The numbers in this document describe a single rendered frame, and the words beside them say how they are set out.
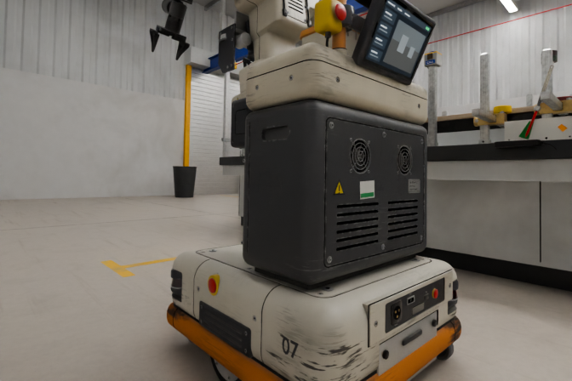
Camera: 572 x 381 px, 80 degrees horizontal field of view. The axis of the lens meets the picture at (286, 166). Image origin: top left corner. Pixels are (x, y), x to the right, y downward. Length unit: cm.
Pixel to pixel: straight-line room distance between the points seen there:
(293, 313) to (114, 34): 840
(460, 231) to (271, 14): 160
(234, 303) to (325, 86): 54
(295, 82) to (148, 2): 875
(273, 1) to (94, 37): 764
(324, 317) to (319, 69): 49
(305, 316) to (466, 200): 163
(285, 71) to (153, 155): 791
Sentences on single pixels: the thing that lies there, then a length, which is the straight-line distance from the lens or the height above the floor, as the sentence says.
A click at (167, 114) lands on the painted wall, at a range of 884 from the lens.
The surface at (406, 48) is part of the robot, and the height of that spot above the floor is 86.
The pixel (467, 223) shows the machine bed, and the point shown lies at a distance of 220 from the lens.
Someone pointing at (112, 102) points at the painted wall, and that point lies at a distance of 844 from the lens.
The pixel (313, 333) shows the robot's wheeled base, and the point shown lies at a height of 24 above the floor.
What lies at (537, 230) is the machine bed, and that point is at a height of 28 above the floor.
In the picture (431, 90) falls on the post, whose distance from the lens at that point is 208.
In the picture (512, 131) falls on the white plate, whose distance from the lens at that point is 191.
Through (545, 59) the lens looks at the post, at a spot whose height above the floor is 107.
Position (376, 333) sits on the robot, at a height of 21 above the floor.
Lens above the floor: 52
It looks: 2 degrees up
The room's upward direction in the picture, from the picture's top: 1 degrees clockwise
